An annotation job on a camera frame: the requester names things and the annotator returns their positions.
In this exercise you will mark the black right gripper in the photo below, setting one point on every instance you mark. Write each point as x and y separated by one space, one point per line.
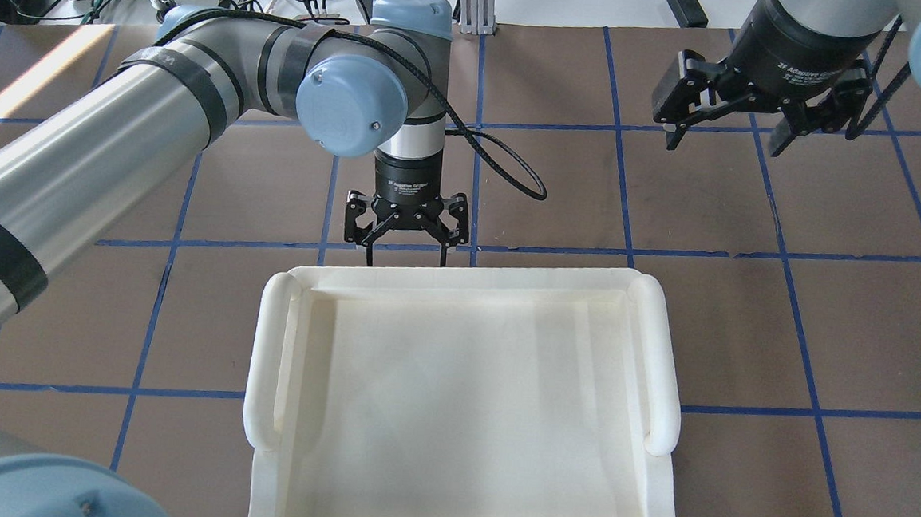
789 43

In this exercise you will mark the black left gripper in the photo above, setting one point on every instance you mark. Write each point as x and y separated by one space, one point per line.
408 186

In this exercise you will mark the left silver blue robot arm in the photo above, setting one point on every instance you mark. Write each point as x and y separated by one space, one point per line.
63 183

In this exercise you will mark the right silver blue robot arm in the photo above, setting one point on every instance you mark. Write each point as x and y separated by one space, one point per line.
894 55

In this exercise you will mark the white plastic crate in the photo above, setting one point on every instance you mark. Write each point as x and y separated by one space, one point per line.
455 392

